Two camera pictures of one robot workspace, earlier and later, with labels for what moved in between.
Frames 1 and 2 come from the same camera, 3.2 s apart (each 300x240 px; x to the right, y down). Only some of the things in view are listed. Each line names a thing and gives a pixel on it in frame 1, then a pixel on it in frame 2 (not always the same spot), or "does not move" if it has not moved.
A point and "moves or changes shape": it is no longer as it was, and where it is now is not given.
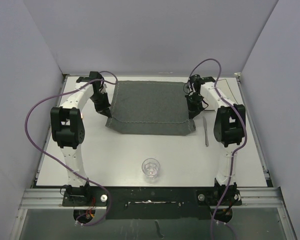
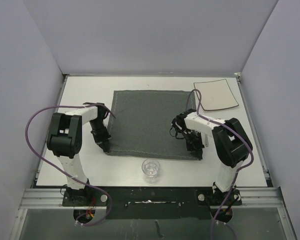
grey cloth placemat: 150,108 moves or changes shape
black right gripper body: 194,103 → 194,142
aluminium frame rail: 252,197 does not move
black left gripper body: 101,102 → 100,133
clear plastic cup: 150,168 does not move
